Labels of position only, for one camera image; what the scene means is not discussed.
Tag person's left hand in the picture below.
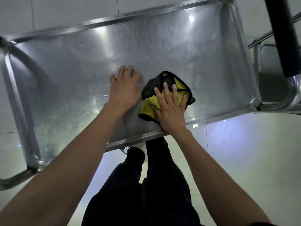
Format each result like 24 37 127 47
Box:
109 65 142 114

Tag person's right hand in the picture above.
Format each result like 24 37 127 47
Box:
150 82 188 137

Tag grey and yellow cleaning cloth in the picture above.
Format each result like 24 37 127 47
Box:
139 71 196 123

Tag stainless steel service cart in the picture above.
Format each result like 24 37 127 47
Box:
0 0 261 171

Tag black grip steel cart handle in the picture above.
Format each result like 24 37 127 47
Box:
0 36 39 191

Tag person's left forearm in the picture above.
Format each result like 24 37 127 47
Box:
0 102 123 226

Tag person's right forearm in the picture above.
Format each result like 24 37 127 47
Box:
170 128 273 226

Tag black trousers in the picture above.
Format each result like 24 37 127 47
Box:
82 137 200 226

